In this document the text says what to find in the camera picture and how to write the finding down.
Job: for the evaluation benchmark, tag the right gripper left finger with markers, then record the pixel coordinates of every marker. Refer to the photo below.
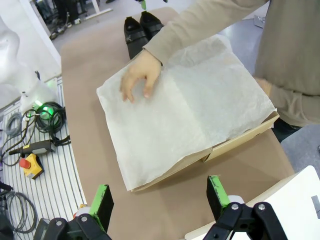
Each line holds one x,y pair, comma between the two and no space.
101,207

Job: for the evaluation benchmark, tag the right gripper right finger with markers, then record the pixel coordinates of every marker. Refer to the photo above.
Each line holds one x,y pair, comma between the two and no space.
216,197

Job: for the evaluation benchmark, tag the brown cardboard shoe box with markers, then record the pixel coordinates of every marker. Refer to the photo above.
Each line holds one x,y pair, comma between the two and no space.
237,143

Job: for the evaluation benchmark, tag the white tissue paper sheet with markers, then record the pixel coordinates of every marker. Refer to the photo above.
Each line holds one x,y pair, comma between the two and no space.
187,112

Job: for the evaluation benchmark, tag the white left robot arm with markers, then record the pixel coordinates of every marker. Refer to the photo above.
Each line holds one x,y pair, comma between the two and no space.
10,62

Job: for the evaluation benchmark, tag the person's right forearm beige sleeve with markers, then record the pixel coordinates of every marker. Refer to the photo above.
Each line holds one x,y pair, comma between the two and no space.
180,35

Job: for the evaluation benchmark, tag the person's left forearm beige sleeve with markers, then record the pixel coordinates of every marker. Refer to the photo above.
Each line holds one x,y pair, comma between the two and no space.
295,107

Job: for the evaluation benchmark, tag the person's right hand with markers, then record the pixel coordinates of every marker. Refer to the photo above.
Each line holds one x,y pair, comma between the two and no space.
141,70

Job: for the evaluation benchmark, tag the person's left hand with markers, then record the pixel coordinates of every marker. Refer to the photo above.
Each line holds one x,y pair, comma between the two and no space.
265,86

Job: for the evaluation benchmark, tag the yellow emergency stop button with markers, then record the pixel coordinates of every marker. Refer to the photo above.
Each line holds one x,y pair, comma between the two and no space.
81,206
33,166

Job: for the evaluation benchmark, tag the grey slatted metal platform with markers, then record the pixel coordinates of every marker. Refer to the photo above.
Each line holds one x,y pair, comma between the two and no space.
57,180

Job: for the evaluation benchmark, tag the person in black trousers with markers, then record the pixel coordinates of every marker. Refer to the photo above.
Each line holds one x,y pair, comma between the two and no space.
71,10

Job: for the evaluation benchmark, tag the black wheeled base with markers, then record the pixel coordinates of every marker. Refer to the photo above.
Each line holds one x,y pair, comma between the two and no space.
58,30

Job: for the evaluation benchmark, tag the grey flat floor object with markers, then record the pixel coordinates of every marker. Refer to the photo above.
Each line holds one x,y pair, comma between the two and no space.
259,20

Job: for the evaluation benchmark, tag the person in beige sweater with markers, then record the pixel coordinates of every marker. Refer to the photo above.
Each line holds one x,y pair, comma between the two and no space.
295,50

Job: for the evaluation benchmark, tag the white desk frame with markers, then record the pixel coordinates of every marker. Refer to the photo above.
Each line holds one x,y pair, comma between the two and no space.
98,8

